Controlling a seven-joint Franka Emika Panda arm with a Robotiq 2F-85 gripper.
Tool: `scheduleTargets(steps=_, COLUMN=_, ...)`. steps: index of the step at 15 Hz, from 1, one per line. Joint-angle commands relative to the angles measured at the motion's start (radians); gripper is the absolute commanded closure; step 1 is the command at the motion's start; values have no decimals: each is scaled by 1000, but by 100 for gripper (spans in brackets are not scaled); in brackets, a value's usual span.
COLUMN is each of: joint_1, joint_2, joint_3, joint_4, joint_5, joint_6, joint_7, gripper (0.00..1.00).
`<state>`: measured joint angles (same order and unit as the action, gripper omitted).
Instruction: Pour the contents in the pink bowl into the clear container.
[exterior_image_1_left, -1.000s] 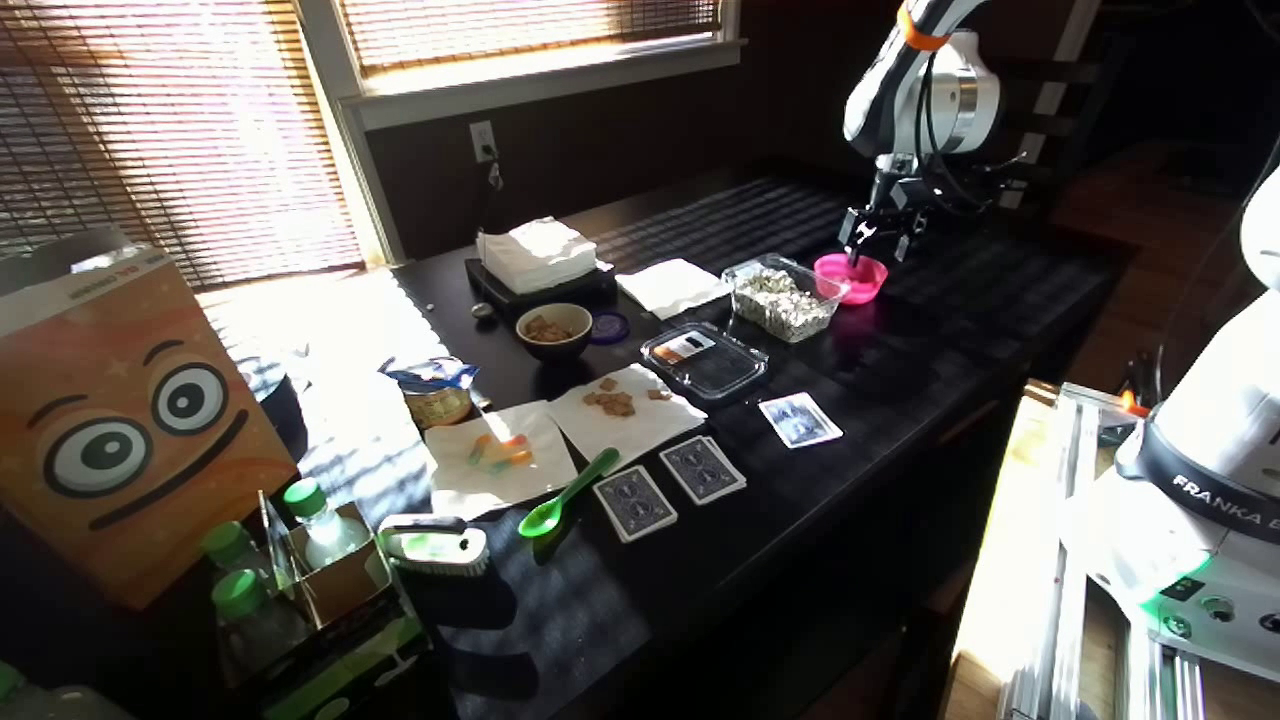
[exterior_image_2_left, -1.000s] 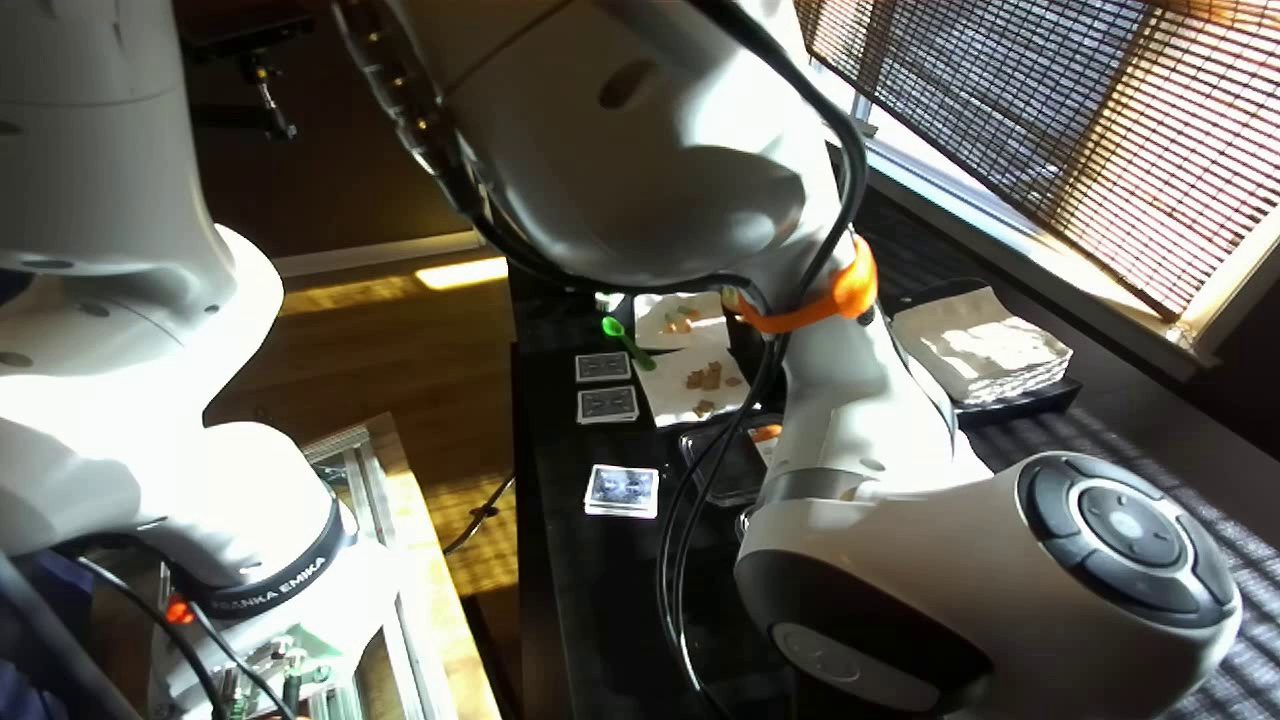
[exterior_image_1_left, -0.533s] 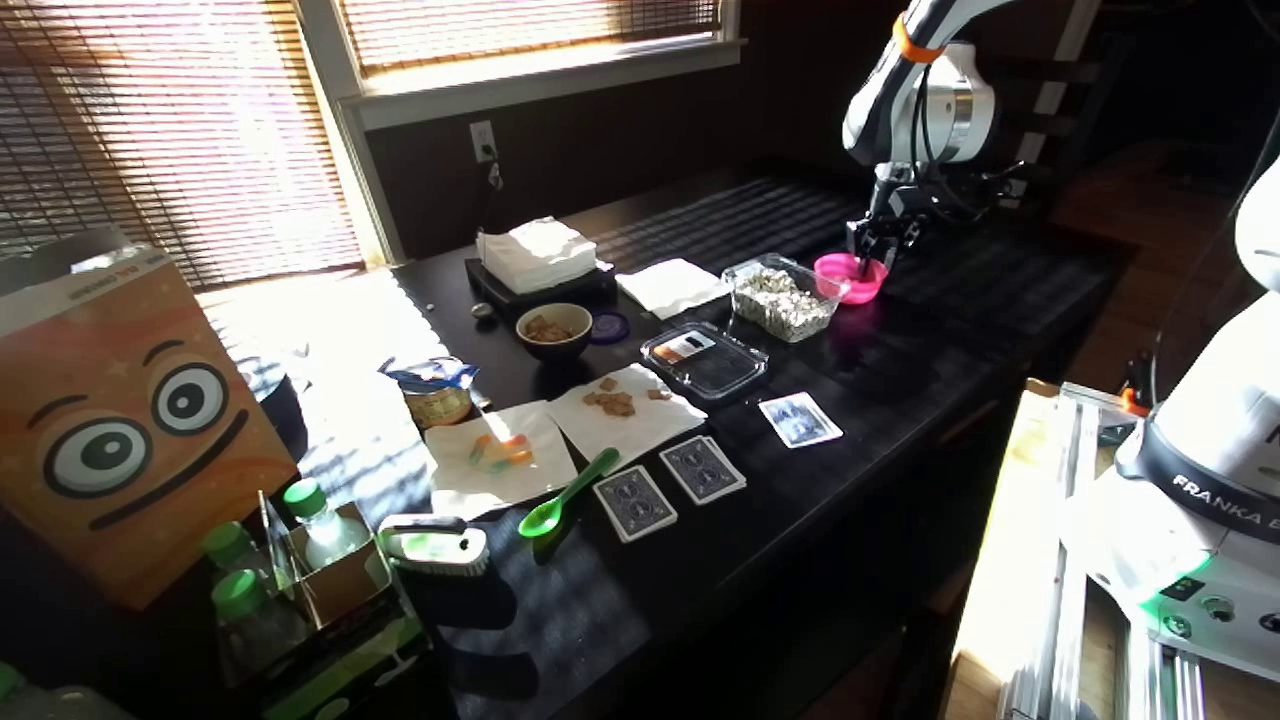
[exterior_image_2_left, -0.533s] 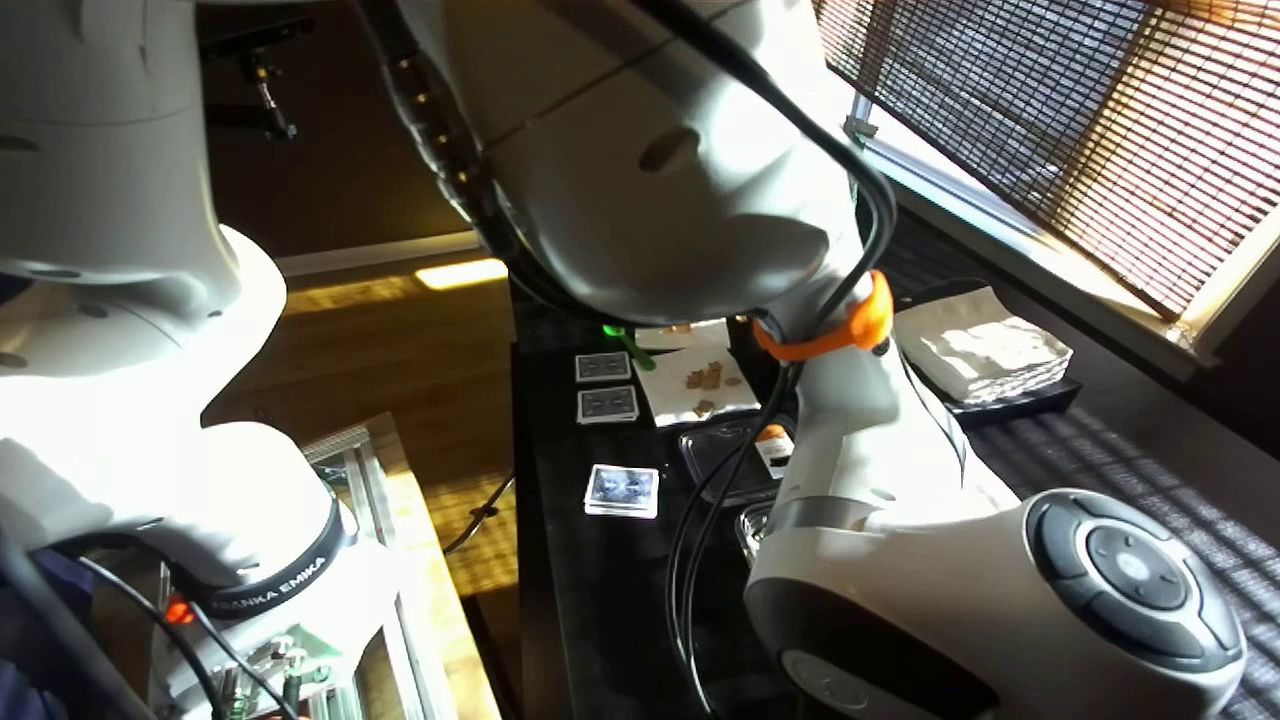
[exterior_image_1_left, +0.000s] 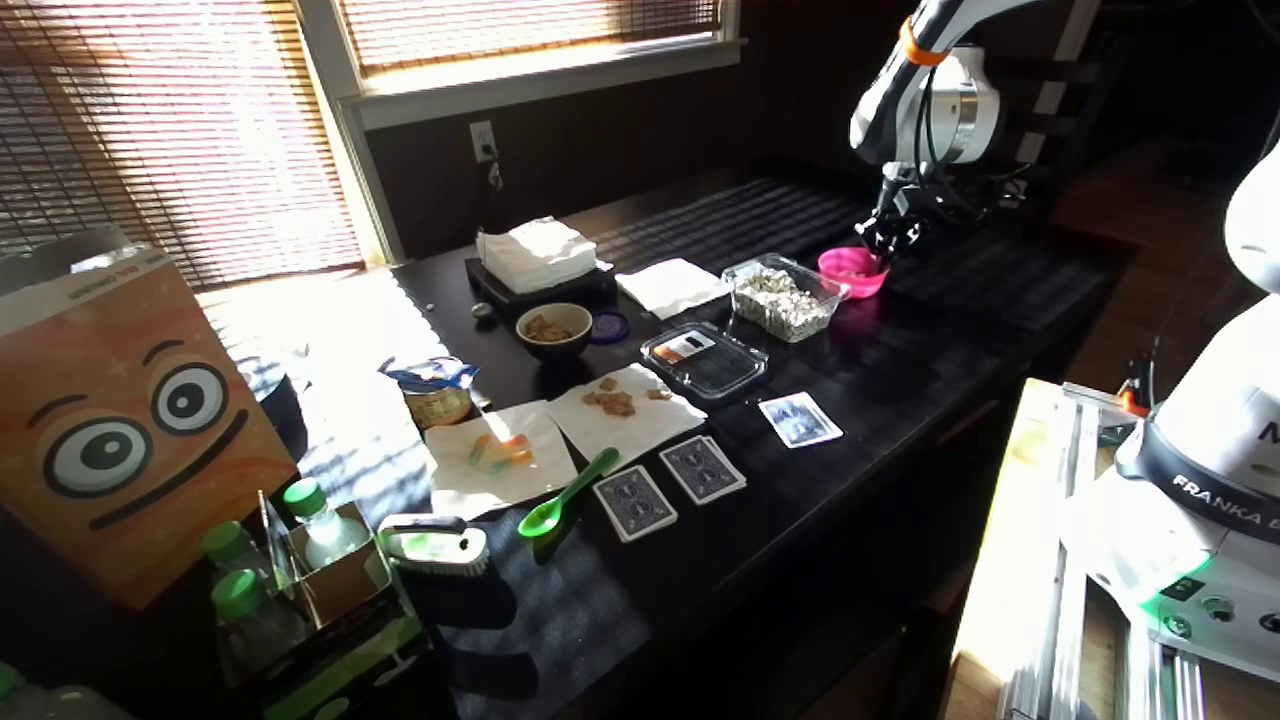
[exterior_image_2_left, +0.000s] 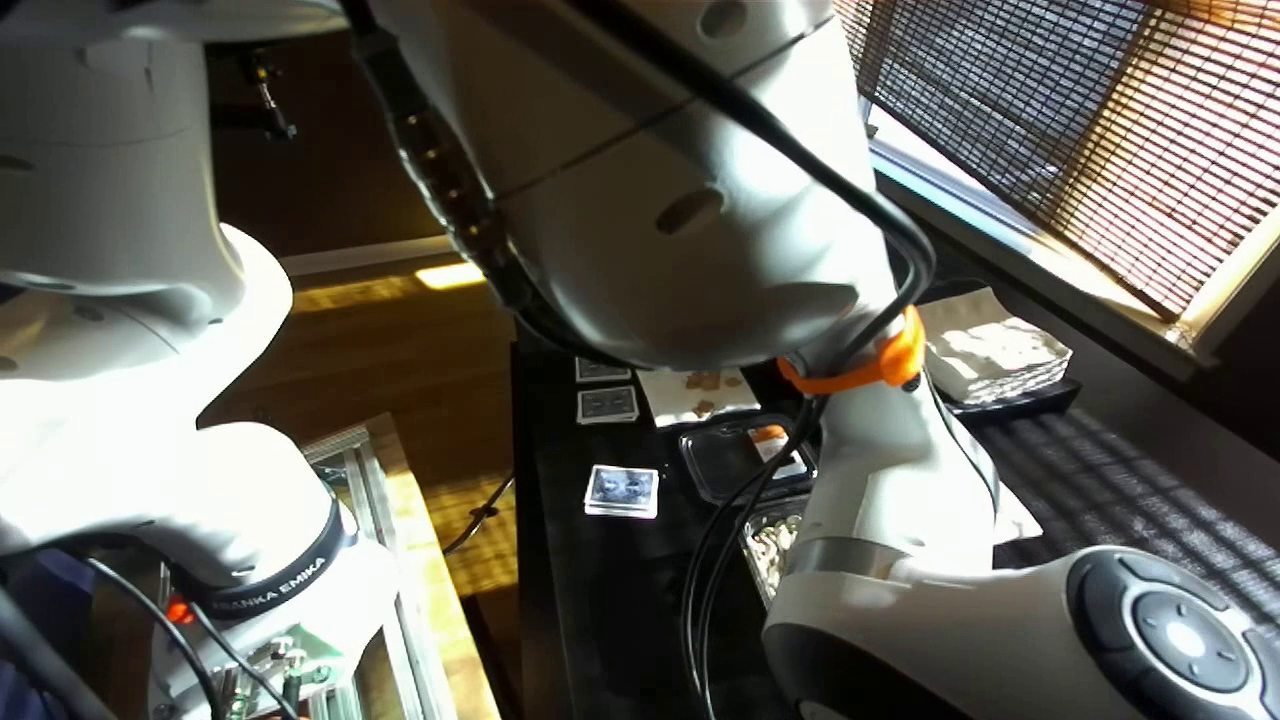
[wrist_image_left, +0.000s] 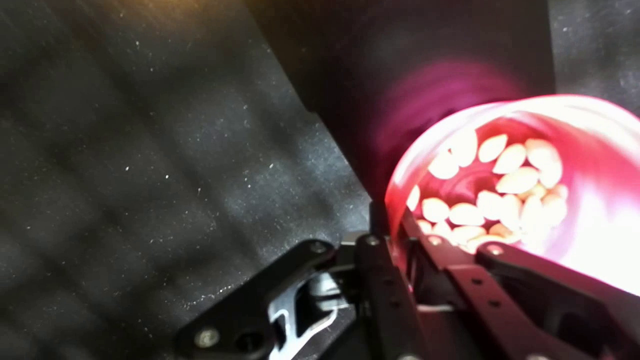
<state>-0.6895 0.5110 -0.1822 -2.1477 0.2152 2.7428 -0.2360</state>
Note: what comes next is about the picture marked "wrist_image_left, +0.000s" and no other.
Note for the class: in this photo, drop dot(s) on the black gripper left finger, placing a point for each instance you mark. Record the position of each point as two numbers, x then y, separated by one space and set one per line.
372 312

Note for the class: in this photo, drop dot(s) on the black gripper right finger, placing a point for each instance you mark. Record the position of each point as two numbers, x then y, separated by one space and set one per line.
532 307

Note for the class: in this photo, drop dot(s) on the pale nut pile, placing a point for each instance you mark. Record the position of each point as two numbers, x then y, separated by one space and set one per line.
506 192

